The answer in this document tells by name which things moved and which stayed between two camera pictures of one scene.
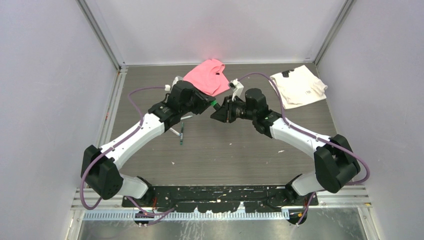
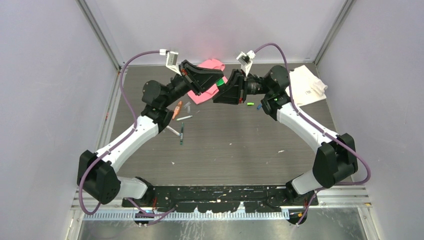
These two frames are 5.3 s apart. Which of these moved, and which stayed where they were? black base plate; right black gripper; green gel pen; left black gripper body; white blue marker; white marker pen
Moved: right black gripper; left black gripper body
Stayed: white blue marker; white marker pen; black base plate; green gel pen
